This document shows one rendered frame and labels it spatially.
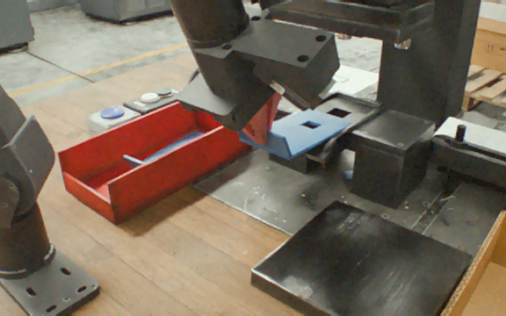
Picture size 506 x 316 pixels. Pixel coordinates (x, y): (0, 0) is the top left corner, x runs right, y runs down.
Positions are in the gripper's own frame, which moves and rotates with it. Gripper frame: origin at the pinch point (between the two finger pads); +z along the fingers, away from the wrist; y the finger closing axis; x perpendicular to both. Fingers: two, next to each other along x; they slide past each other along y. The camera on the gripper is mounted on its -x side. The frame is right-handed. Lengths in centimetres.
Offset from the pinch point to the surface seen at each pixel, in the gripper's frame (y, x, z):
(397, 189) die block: 7.8, -11.5, 12.7
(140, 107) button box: 4.0, 33.1, 11.5
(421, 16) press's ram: 21.3, -8.9, -2.6
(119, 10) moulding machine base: 210, 430, 194
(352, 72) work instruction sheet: 45, 19, 34
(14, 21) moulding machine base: 106, 436, 132
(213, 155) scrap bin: 0.8, 12.4, 10.5
